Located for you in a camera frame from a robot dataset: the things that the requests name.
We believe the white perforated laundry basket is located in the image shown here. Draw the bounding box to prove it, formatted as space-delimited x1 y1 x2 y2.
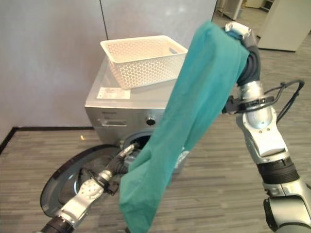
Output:
100 35 189 91

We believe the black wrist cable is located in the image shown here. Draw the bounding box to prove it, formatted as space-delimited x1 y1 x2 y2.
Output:
263 80 305 122

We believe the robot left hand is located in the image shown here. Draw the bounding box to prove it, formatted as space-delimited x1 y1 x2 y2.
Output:
108 143 143 176

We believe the silver front-load washing machine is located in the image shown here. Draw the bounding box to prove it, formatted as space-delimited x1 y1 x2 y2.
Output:
84 57 192 174

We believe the white cabinet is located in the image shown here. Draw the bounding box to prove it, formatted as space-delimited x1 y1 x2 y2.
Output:
258 0 311 52

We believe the teal green cloth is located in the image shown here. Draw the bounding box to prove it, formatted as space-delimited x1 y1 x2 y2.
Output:
119 20 251 233

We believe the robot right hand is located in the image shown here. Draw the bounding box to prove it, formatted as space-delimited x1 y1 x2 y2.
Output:
224 21 262 85

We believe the round washer door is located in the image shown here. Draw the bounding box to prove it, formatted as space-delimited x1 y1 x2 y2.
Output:
40 144 122 219

